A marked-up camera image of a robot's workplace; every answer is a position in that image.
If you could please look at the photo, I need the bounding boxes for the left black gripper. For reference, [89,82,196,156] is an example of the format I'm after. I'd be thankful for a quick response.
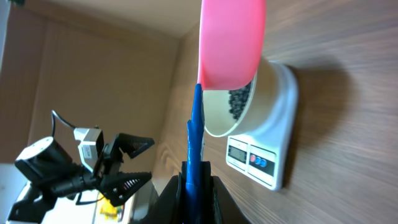
[91,133,155,207]

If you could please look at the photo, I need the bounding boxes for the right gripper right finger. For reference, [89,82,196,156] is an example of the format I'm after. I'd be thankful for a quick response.
[201,161,250,224]

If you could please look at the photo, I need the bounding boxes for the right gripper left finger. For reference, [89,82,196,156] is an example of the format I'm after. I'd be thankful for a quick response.
[131,174,185,224]

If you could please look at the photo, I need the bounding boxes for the pink scoop blue handle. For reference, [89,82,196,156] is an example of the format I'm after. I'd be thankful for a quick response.
[183,0,266,223]

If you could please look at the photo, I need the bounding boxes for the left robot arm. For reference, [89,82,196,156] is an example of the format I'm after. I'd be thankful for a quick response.
[7,133,155,223]

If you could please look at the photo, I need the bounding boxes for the white digital kitchen scale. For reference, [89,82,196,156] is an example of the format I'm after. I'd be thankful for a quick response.
[226,61,299,190]

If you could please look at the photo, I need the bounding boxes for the white round bowl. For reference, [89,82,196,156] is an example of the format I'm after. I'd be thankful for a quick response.
[203,58,279,138]

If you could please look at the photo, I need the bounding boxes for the black beans in bowl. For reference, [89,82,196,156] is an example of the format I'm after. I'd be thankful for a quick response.
[228,82,252,120]

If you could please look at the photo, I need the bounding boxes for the yellow object in background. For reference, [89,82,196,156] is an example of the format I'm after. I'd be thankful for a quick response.
[98,194,124,223]

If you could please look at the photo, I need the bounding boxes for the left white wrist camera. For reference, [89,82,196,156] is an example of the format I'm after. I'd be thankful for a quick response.
[73,128,104,172]

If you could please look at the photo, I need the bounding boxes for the left black camera cable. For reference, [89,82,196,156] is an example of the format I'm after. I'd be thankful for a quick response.
[50,109,77,138]

